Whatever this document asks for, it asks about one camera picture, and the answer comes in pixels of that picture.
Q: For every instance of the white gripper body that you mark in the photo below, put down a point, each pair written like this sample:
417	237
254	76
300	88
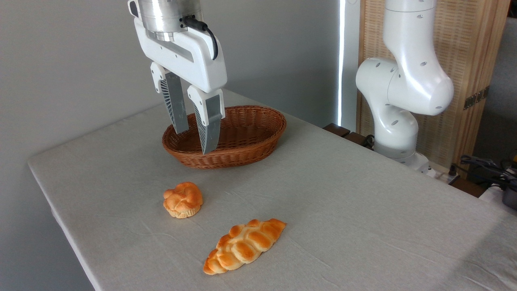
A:
190	64

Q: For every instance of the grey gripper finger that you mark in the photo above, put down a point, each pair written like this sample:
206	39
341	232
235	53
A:
211	125
175	101

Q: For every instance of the long braided bread loaf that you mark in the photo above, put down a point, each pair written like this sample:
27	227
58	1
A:
242	246

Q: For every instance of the round knotted bread bun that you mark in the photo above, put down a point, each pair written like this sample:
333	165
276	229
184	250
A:
183	200

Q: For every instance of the brown wicker basket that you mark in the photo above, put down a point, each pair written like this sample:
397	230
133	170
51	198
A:
250	155

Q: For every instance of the dark brown wooden block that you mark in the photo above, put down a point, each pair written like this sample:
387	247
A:
339	130

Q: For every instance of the light grey tablecloth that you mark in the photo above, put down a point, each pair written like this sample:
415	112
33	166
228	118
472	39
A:
343	210

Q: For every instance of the black power plug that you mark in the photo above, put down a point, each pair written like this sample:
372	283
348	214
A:
453	169

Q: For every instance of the wooden woven folding screen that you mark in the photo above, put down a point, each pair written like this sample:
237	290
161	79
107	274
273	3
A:
464	48

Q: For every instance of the dark metal screen hinge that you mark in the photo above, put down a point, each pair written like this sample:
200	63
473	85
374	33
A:
476	98

